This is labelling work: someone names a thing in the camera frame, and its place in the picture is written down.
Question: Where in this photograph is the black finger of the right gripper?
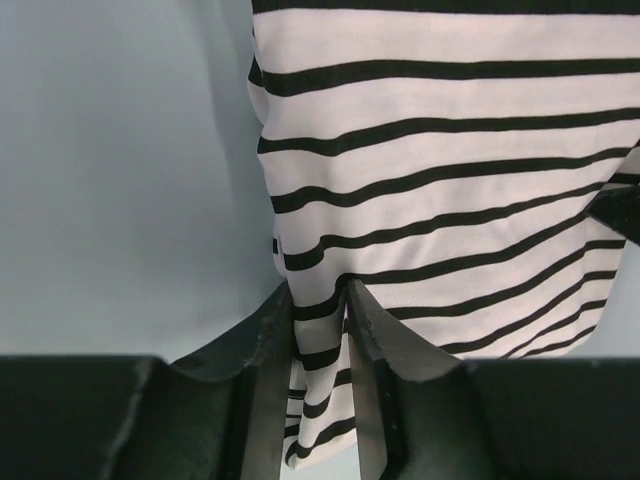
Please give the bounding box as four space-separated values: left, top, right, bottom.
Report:
587 186 640 245

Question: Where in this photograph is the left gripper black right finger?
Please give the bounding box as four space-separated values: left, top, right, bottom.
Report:
347 281 639 479

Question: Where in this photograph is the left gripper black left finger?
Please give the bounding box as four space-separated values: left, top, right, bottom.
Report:
1 286 293 479

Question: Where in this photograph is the thin striped white tank top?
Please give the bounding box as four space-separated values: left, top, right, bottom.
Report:
248 1 639 469

